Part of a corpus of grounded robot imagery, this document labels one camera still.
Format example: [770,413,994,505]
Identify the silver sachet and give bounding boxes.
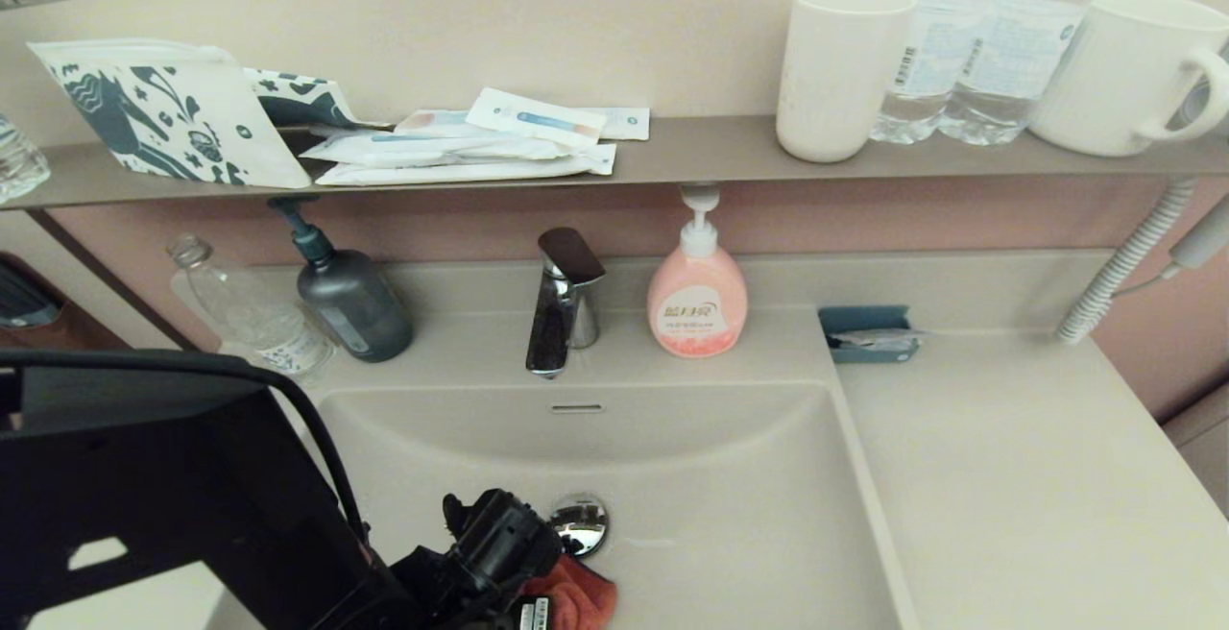
[828,327,930,354]

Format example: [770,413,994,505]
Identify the empty clear plastic bottle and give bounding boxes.
[168,233,335,379]

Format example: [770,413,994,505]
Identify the white coiled cord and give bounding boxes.
[1054,179,1201,346]

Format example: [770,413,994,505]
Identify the long white plastic packet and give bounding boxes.
[315,143,616,187]

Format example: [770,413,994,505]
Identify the clear drinking glass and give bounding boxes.
[0,114,51,204]

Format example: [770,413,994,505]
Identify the large white blue patterned pouch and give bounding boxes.
[27,39,313,189]

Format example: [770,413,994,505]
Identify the wrapped toothbrush packet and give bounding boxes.
[300,129,575,168]

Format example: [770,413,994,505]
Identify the grey hair dryer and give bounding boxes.
[1114,198,1229,300]

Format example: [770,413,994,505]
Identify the small white blue patterned pouch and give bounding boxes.
[245,68,390,129]

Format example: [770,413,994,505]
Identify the black bin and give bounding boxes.
[0,260,63,328]

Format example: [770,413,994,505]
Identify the chrome sink faucet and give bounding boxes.
[525,227,608,379]

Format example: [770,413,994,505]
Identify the blue soap holder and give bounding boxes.
[818,305,923,365]

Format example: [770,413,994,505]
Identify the chrome drain stopper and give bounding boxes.
[552,494,611,559]

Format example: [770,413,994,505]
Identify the white mug with handle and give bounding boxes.
[1027,0,1229,158]

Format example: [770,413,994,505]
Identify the pink soap pump bottle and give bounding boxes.
[646,184,749,359]

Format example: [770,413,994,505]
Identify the orange towel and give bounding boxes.
[518,553,618,630]

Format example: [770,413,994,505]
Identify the white sachet blue logo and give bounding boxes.
[576,108,651,141]

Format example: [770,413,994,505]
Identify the white sachet pink print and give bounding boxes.
[394,109,500,134]

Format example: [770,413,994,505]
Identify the beige sink basin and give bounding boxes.
[221,380,918,630]

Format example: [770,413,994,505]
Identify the grey wall shelf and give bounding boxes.
[0,116,1229,211]

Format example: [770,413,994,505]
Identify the white sachet blue orange stripe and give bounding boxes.
[466,87,608,151]

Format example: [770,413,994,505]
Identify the white tumbler cup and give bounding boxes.
[776,0,918,164]

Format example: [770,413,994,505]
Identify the dark grey pump bottle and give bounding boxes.
[269,196,416,364]

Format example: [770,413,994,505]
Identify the clear water bottle white label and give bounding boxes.
[869,0,1004,145]
[939,0,1124,147]

